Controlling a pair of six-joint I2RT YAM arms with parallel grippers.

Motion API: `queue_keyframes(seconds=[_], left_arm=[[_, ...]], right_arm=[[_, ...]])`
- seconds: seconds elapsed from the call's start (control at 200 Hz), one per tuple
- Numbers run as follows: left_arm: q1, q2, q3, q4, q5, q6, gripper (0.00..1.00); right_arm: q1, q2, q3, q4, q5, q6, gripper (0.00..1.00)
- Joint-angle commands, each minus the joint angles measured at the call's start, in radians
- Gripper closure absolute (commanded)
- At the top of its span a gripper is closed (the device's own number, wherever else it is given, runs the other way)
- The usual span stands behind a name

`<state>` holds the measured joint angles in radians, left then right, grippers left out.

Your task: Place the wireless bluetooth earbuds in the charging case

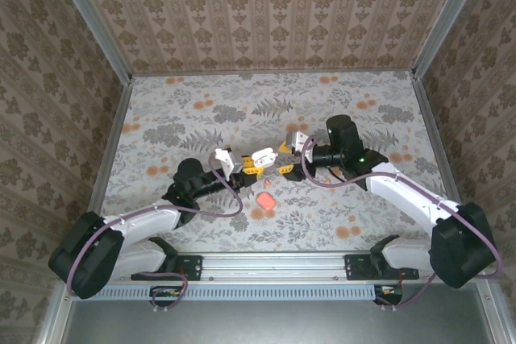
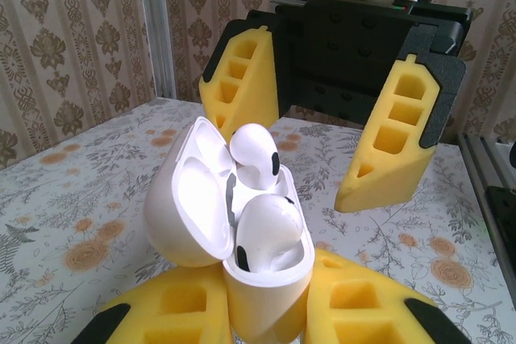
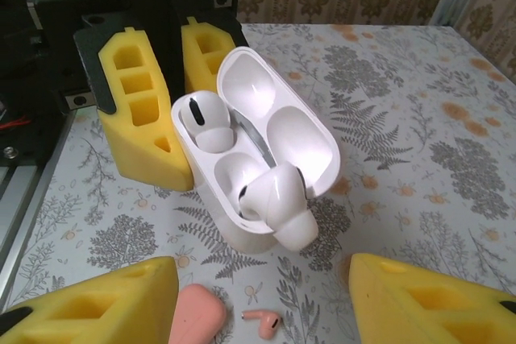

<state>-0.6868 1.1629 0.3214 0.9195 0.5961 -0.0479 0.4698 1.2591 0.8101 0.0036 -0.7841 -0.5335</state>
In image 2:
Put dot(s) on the aluminium frame side rail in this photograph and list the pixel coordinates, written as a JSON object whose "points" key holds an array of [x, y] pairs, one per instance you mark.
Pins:
{"points": [[475, 167]]}

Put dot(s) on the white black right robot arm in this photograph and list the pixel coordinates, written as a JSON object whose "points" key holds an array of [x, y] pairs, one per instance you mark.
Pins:
{"points": [[502, 207]]}

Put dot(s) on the white earbud charging case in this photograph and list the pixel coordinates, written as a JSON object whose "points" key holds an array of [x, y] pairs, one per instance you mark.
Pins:
{"points": [[266, 303]]}

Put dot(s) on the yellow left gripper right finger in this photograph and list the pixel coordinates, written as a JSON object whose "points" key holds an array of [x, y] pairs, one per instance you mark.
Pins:
{"points": [[363, 320]]}

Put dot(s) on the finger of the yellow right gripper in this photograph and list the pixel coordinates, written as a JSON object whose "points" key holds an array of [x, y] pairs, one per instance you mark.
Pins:
{"points": [[262, 90], [403, 175]]}

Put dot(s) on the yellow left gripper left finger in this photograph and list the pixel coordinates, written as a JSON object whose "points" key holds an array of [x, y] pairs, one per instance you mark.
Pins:
{"points": [[161, 312]]}

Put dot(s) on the aluminium frame post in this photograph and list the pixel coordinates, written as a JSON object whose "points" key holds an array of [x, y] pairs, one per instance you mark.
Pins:
{"points": [[159, 17]]}

